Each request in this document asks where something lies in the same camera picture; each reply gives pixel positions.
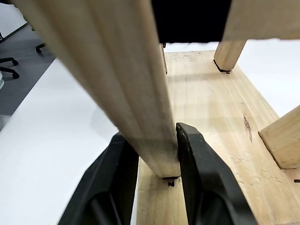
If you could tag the wooden leg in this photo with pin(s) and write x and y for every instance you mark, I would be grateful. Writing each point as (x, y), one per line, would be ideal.
(283, 140)
(112, 70)
(164, 61)
(229, 55)

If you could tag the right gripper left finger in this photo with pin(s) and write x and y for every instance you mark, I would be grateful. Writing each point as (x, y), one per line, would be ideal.
(105, 182)

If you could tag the wooden seat board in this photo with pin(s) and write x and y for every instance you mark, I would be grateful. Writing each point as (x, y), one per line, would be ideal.
(211, 112)

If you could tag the wooden cross bar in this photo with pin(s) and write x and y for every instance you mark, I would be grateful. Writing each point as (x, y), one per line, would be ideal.
(262, 18)

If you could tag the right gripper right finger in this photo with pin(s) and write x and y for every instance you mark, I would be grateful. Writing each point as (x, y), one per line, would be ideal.
(206, 182)

